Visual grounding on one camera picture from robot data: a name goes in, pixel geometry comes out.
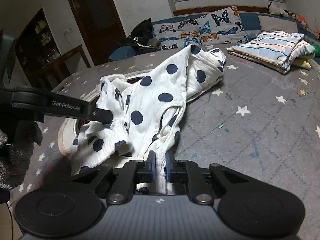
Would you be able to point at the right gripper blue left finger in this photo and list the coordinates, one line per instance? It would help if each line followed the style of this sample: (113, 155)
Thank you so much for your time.
(146, 169)

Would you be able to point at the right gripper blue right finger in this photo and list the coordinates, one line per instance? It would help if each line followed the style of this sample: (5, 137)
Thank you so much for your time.
(174, 170)

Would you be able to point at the white navy polka dot garment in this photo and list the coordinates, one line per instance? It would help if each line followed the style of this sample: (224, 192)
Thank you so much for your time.
(146, 114)

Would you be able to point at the left gloved hand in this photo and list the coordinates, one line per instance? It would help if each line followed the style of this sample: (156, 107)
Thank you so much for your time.
(17, 144)

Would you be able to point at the dark wooden shelf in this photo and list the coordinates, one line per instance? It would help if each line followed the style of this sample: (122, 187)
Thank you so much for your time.
(38, 54)

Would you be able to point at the round black induction cooktop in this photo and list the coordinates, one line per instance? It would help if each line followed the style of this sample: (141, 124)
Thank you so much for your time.
(70, 127)

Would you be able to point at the grey star pattern table mat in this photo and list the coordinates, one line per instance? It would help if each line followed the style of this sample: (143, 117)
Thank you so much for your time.
(256, 121)

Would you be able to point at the black bag on sofa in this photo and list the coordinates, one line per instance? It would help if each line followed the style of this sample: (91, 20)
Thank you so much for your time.
(142, 40)

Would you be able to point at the butterfly pattern cushion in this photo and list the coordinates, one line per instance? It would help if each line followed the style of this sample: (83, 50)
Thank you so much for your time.
(222, 26)

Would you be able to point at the striped folded blanket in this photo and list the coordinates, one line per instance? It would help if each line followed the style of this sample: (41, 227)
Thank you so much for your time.
(276, 50)

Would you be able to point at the yellow green plush toy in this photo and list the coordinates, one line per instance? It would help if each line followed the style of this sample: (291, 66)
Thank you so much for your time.
(304, 61)

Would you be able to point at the blue sofa bench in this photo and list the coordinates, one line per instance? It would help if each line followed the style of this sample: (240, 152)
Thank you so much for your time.
(251, 25)

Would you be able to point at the grey pillow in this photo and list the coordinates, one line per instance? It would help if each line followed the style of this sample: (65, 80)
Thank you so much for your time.
(270, 24)

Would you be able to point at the plush toy pile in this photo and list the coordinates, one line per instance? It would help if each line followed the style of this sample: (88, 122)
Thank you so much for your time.
(279, 11)

